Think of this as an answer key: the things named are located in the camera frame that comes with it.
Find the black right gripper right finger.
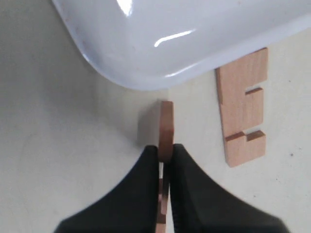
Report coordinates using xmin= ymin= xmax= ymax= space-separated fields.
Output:
xmin=169 ymin=144 xmax=289 ymax=233

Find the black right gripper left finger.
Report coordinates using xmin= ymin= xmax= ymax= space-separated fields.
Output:
xmin=55 ymin=145 xmax=159 ymax=233

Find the wooden notched piece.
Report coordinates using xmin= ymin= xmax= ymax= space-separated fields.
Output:
xmin=155 ymin=101 xmax=174 ymax=233
xmin=216 ymin=48 xmax=268 ymax=167

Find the white plastic tray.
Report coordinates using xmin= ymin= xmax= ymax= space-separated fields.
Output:
xmin=53 ymin=0 xmax=311 ymax=90

